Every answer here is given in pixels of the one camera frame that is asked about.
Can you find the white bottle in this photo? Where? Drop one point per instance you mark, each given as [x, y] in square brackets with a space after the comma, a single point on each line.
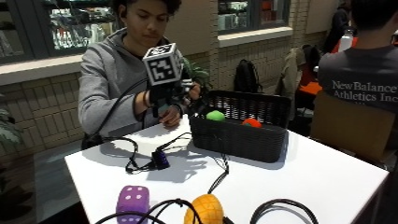
[345, 39]

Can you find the orange ball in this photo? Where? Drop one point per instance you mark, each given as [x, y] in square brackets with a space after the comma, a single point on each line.
[251, 123]

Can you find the brown wooden chair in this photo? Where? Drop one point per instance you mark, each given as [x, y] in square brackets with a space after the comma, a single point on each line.
[351, 127]

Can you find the small dark blue hub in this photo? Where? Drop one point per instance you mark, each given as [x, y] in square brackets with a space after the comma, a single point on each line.
[160, 159]

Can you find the black woven basket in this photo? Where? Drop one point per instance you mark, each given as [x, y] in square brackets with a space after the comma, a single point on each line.
[235, 140]

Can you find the orange chair seat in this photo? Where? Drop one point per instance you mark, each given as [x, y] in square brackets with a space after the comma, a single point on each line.
[310, 88]

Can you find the black backpack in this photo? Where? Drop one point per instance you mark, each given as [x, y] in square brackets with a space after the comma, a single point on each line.
[246, 76]

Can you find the white cube with black markers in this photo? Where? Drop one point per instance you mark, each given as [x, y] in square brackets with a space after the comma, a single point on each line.
[162, 63]

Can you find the large dark-framed window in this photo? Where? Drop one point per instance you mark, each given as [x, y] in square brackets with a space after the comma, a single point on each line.
[61, 25]

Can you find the purple plush die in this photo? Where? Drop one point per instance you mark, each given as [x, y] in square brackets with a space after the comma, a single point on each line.
[132, 202]

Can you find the yellow plush pineapple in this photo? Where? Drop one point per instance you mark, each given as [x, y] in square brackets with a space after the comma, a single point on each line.
[205, 210]

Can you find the green ball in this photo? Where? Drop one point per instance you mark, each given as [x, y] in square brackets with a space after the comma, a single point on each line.
[216, 116]

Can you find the person in grey hoodie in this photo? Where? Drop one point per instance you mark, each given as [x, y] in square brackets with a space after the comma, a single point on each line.
[108, 71]

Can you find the beige jacket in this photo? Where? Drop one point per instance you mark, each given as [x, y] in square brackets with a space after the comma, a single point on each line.
[291, 71]

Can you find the green leafy plant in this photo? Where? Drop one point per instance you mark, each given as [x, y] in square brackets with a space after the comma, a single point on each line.
[198, 74]

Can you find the small dark-framed window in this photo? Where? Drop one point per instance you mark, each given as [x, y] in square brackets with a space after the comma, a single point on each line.
[253, 14]

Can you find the green potted plant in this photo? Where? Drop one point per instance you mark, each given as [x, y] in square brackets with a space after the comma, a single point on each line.
[8, 130]

